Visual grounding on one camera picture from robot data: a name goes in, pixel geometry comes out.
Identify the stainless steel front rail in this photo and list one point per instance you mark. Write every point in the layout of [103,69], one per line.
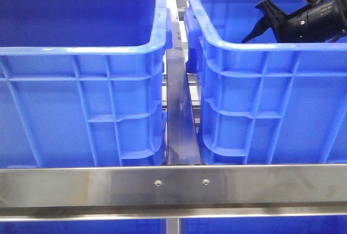
[172,192]

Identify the blue plastic crate right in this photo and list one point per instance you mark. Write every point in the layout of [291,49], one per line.
[264,102]

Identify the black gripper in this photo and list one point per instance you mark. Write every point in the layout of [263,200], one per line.
[306,25]

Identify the blue crate lower right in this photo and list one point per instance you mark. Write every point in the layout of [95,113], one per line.
[295,224]

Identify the steel lower vertical post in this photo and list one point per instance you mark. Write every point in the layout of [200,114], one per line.
[173,226]

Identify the blue plastic crate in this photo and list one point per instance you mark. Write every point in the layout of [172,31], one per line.
[81,82]
[264,102]

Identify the steel centre divider bar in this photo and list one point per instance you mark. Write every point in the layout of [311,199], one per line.
[182,141]

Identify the blue crate lower left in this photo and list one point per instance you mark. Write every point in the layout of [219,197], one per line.
[88,226]

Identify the blue plastic crate left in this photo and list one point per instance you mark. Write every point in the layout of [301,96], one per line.
[81,82]

